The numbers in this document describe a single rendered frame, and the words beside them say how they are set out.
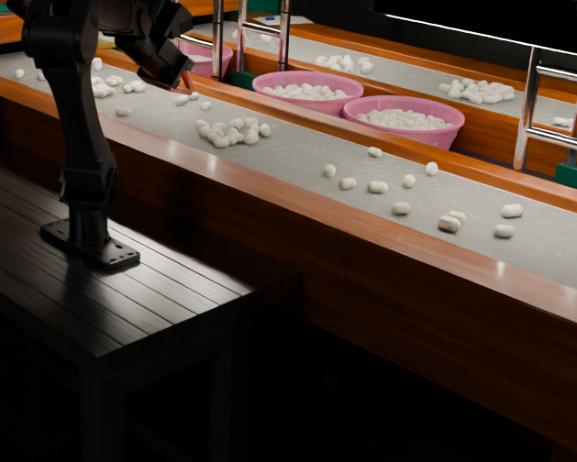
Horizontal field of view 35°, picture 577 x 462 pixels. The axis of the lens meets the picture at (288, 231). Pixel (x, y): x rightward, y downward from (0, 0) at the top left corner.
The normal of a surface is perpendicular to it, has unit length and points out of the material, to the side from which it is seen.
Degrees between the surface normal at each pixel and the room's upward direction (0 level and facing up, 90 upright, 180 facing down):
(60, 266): 0
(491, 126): 90
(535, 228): 0
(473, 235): 0
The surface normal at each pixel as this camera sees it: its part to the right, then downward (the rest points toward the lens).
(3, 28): 0.75, 0.31
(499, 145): -0.66, 0.27
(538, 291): 0.06, -0.91
